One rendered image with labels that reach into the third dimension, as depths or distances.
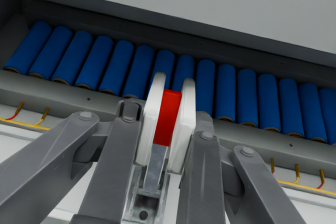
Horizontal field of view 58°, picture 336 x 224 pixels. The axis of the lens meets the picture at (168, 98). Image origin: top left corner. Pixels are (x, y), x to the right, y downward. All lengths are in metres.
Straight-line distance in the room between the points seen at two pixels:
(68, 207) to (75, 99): 0.08
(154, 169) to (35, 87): 0.12
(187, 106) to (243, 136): 0.10
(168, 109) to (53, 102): 0.10
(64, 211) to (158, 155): 0.08
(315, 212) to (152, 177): 0.13
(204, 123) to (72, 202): 0.11
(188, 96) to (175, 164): 0.04
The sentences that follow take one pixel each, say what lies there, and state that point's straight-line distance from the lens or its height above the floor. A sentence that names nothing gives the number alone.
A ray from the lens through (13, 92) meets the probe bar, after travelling 0.26.
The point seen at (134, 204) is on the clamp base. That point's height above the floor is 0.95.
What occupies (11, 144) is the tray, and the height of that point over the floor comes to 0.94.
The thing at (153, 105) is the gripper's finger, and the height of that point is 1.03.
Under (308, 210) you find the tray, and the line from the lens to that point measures 0.27.
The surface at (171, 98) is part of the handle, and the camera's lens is 0.18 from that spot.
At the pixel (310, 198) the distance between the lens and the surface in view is 0.27.
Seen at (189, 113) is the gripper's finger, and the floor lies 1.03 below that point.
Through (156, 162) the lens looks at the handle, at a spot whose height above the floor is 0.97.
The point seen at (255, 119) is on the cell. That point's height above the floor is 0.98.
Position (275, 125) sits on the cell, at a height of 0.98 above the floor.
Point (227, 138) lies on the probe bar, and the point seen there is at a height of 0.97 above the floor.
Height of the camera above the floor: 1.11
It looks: 32 degrees down
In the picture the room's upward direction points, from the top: 14 degrees clockwise
